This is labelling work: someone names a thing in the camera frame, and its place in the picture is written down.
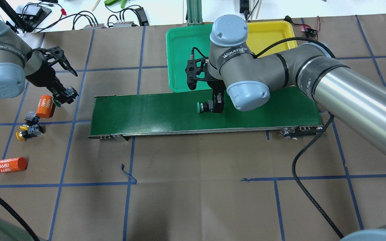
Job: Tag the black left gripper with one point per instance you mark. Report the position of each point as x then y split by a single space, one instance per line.
40 76

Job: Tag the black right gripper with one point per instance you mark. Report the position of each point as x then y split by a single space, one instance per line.
217 101

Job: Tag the orange cylinder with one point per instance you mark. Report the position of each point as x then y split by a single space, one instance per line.
13 164
45 106

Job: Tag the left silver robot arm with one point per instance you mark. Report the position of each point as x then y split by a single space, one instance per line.
20 63

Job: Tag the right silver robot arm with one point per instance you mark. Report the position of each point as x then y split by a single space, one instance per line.
249 78

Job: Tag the yellow push button rear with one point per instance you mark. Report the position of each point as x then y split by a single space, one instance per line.
30 120

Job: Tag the yellow push button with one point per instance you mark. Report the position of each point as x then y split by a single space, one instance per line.
27 132
30 120

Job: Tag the green conveyor belt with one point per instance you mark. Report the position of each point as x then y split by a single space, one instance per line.
122 116

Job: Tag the yellow push button front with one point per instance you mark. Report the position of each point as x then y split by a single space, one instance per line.
27 132

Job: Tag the green plastic tray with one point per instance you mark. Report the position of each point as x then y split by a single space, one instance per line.
179 43

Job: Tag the yellow plastic tray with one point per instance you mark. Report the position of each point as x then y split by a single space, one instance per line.
263 34

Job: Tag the black power adapter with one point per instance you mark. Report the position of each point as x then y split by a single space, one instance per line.
143 19

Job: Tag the small circuit board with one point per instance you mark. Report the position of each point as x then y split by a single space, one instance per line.
309 32

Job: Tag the green handled reach grabber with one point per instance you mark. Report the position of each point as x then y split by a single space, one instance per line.
109 4

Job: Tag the aluminium frame post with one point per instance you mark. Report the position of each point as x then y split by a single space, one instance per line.
194 13

